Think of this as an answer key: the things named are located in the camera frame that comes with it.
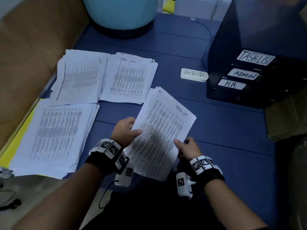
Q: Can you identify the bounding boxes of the person's left hand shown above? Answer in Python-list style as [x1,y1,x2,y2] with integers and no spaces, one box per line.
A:
[111,117,144,148]

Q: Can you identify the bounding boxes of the person's right hand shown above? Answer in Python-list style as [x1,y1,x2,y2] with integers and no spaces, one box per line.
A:
[174,137,204,161]

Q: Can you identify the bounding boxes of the bundle of printed papers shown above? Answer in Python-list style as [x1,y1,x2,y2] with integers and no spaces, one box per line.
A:
[124,86,197,181]

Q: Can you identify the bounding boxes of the neat stack of printed papers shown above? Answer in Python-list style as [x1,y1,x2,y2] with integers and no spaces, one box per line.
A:
[50,49,110,104]
[10,99,100,179]
[100,52,159,104]

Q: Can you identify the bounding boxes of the yellow folder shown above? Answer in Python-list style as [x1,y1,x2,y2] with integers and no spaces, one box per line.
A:
[0,103,39,169]

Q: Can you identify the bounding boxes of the person's left forearm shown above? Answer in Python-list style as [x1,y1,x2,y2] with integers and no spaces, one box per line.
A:
[14,163,104,230]

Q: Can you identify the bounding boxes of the person's right forearm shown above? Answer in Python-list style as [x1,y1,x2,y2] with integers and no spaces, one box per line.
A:
[204,180,267,230]

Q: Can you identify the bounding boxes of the person's dark trousers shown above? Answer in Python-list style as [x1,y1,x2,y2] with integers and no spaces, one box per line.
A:
[84,182,279,230]

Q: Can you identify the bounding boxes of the black marker wristband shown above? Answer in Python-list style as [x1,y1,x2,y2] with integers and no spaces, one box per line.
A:
[188,155,225,187]
[85,138,130,176]

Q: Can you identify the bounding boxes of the white power strip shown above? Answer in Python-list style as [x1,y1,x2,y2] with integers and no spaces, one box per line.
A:
[180,68,209,83]

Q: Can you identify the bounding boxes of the brown cardboard box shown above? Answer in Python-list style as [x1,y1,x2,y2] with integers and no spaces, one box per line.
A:
[265,88,307,142]

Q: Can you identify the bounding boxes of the teal cylindrical barrel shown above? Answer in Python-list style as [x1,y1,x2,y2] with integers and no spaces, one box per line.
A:
[82,0,160,39]

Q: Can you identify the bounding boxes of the grey plastic sheet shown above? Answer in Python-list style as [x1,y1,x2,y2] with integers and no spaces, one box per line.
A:
[0,167,14,180]

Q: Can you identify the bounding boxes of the yellow plastic item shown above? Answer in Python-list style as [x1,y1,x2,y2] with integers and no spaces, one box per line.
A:
[162,0,176,15]

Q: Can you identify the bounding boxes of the white partition panel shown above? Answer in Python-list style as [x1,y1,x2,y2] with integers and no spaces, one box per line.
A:
[173,0,226,19]

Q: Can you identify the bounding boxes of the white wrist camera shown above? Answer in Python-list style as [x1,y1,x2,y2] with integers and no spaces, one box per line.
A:
[176,172,195,199]
[115,163,134,187]

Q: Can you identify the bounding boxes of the black camera cable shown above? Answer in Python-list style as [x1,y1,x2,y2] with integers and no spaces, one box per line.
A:
[98,180,118,210]

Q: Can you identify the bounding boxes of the thin power cable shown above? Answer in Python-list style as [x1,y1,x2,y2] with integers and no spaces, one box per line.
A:
[189,18,214,70]

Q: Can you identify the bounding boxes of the black strap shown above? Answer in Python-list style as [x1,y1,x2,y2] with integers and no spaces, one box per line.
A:
[0,198,22,211]

